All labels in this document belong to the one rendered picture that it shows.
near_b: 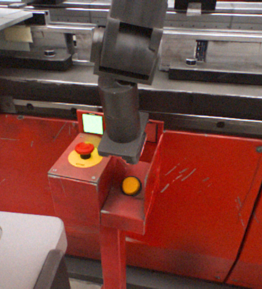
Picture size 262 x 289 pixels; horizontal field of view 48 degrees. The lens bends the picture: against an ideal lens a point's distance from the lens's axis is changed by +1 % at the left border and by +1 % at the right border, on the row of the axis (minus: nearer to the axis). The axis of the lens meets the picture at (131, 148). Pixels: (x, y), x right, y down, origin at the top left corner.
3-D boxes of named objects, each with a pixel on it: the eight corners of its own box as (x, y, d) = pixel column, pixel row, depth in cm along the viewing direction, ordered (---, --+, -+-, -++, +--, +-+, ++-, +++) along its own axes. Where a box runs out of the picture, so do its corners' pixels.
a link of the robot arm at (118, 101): (94, 87, 39) (136, 85, 39) (99, 58, 43) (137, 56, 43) (101, 124, 44) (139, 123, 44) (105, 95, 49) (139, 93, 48)
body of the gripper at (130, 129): (149, 120, 53) (148, 87, 47) (135, 163, 47) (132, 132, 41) (115, 115, 55) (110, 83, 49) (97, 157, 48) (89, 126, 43)
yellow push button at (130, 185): (121, 194, 64) (119, 192, 62) (125, 177, 65) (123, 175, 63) (138, 197, 63) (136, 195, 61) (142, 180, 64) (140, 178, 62)
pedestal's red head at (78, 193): (55, 215, 64) (40, 148, 54) (84, 170, 76) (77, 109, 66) (144, 236, 59) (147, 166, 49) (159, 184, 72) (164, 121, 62)
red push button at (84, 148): (73, 163, 61) (70, 148, 59) (81, 152, 64) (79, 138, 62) (91, 166, 60) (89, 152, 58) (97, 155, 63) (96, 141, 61)
